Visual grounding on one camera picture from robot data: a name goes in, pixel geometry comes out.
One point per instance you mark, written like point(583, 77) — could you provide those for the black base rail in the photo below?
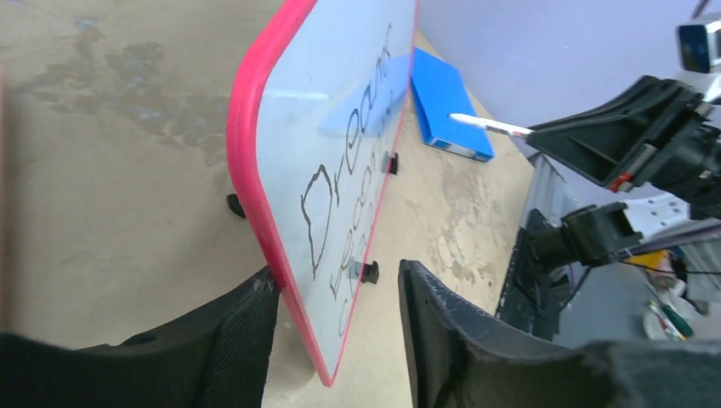
point(533, 297)

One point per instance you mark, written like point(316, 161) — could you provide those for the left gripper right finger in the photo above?
point(460, 356)

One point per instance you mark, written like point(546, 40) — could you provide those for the black and white marker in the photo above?
point(491, 125)

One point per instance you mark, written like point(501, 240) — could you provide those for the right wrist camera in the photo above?
point(698, 43)

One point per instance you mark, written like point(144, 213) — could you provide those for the blue notebook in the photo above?
point(438, 91)

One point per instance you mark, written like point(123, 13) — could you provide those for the metal wire whiteboard stand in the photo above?
point(233, 203)

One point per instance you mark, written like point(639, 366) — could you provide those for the black whiteboard stand foot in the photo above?
point(391, 164)
point(370, 273)

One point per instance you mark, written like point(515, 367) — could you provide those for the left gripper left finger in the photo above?
point(214, 356)

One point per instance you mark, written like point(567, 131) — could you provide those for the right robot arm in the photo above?
point(591, 235)

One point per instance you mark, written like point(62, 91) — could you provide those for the pink-framed whiteboard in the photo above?
point(316, 105)

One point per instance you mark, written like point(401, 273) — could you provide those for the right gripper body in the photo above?
point(687, 164)

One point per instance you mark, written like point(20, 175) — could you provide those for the clear tray with tools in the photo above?
point(662, 322)

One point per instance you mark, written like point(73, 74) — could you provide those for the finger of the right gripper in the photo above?
point(616, 141)

